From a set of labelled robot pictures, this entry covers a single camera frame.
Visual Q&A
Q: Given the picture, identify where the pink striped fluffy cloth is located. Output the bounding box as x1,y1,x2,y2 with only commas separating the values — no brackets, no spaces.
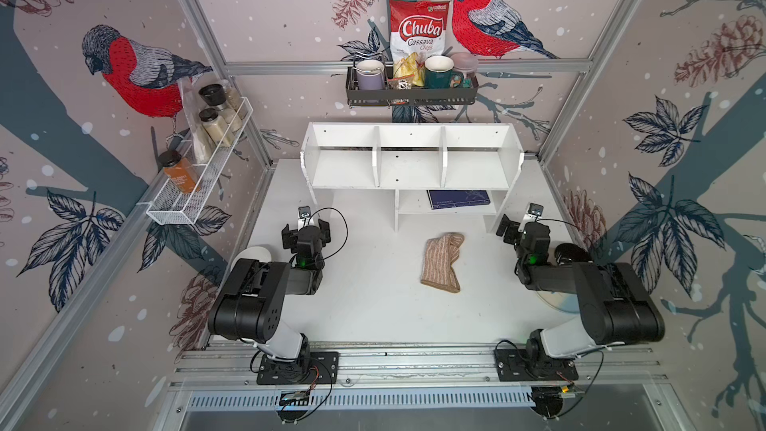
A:
420,233,465,293

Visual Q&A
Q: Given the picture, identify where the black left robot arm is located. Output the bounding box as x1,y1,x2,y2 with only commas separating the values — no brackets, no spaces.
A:
207,219,331,363

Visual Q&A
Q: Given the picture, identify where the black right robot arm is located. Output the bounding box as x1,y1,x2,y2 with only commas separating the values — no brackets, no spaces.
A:
496,215,665,362

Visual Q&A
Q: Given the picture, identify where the yellow snack packet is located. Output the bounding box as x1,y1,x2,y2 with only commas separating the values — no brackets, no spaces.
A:
392,53,425,90

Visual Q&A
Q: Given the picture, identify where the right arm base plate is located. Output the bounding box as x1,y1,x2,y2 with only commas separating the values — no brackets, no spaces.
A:
494,348,580,382

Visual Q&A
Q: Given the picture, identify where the cream and blue plate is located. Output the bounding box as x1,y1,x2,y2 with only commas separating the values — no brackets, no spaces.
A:
536,291,580,314

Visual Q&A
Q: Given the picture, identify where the white wooden bookshelf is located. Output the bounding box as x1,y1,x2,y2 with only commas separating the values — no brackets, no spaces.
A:
300,122,525,231

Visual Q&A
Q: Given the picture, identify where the red Chuba chips bag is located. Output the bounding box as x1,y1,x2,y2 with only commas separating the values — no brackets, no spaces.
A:
389,0,450,63

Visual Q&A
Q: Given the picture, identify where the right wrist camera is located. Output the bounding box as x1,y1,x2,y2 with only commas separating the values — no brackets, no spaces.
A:
524,203,544,221

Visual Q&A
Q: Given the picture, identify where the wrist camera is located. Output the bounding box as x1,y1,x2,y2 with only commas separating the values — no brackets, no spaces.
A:
298,206,312,229
524,203,544,221

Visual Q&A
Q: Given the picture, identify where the black cup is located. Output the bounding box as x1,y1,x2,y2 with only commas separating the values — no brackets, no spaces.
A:
554,243,592,267

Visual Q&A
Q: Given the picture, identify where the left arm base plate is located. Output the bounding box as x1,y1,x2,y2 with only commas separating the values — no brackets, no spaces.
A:
251,351,340,385

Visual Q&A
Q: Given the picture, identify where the white bowl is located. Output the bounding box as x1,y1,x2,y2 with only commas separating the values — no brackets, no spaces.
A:
231,247,272,273

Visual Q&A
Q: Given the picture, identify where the lilac mug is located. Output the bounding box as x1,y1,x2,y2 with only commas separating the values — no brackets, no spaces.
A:
354,59,386,91

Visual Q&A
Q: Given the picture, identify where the pink lidded jar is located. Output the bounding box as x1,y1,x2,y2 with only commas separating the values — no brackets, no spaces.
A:
450,52,479,78

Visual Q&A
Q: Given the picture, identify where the dark blue book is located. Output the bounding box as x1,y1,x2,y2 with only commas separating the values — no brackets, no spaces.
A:
427,190,491,210

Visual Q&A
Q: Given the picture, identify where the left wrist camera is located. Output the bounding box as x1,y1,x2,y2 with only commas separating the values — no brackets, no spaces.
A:
298,206,312,229

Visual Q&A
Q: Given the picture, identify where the white wire spice rack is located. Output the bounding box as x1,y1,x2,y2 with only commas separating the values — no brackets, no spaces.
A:
146,98,253,225

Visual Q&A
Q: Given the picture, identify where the orange spice jar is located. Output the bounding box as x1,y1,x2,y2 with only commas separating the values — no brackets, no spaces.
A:
158,150,199,194

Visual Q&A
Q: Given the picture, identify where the black wall basket shelf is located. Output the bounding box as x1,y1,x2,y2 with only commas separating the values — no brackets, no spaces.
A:
345,67,479,107

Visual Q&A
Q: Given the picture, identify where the green mug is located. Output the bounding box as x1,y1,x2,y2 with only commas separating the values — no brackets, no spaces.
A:
424,55,465,89

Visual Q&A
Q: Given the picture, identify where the clear plastic bag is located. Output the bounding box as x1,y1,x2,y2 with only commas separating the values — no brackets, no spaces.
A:
179,78,215,165

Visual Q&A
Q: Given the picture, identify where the black-lid spice jar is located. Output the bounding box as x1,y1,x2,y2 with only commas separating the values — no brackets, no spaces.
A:
199,83,243,132
199,108,235,148

